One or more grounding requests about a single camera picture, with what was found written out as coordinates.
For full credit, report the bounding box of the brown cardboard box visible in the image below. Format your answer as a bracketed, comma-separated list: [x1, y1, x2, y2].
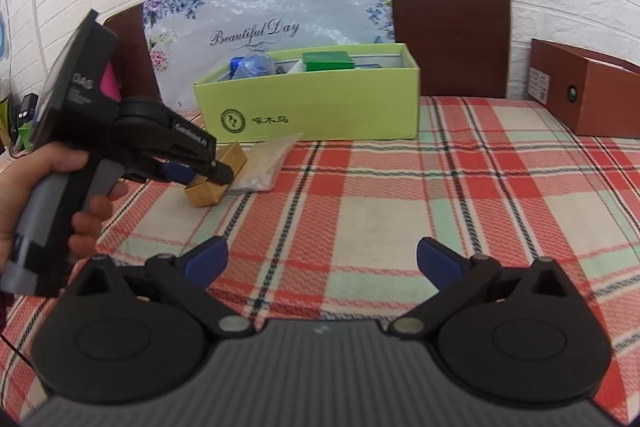
[529, 38, 640, 138]

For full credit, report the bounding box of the person's left hand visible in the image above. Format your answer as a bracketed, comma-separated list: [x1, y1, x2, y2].
[0, 141, 131, 270]

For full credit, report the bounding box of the light green cardboard box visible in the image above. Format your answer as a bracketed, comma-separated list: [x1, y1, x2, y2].
[193, 43, 421, 142]

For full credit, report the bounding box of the black device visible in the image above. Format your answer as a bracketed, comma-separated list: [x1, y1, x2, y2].
[15, 93, 41, 152]

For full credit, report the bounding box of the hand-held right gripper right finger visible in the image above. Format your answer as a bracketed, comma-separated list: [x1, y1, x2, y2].
[387, 236, 599, 339]

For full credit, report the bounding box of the clear plastic packet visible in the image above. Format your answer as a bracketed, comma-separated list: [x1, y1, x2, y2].
[227, 132, 306, 195]

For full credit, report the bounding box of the dark green cardboard tray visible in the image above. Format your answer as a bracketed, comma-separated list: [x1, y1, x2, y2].
[0, 97, 18, 148]

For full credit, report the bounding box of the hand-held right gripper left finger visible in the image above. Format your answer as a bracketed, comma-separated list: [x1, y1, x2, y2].
[50, 235, 254, 341]

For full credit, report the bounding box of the clear plastic cup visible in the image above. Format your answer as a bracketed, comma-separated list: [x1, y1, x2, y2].
[239, 53, 277, 78]

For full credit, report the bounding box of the pink thermos bottle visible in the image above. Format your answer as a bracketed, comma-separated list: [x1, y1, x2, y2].
[99, 59, 122, 104]

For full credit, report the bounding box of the floral plastic bag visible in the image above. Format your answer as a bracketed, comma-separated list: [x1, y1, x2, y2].
[142, 0, 396, 108]

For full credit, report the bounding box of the red plaid tablecloth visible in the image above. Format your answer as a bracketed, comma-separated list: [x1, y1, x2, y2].
[0, 96, 640, 418]

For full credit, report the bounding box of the small gold box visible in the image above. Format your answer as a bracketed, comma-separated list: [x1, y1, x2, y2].
[215, 142, 247, 175]
[184, 177, 228, 208]

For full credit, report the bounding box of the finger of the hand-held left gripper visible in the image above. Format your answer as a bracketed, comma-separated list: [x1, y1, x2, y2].
[127, 161, 197, 186]
[165, 119, 234, 186]

